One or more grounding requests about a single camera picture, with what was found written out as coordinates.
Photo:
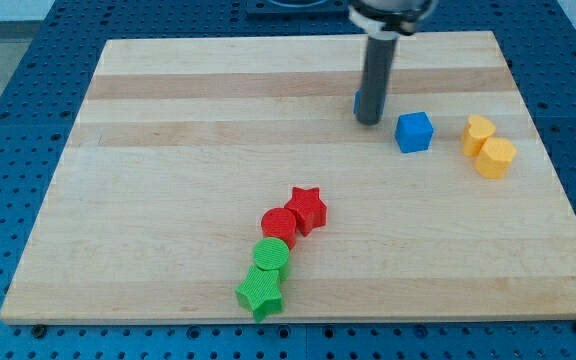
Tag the blue cube block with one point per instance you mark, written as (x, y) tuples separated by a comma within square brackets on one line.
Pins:
[(414, 132)]

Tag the yellow heart block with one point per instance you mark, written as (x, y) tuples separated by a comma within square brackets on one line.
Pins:
[(476, 131)]

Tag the red star block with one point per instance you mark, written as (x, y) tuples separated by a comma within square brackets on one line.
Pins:
[(308, 208)]

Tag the red cylinder block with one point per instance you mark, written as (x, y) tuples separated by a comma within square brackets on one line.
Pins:
[(280, 223)]

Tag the green cylinder block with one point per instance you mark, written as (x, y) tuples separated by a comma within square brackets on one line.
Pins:
[(272, 254)]

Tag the blue block behind rod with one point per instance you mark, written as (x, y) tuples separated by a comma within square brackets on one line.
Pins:
[(356, 102)]

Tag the green star block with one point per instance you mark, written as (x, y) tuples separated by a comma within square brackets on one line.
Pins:
[(260, 293)]

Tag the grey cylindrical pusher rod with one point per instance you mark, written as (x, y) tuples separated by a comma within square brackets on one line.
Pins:
[(375, 77)]

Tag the yellow hexagon block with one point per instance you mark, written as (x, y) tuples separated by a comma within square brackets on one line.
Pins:
[(495, 157)]

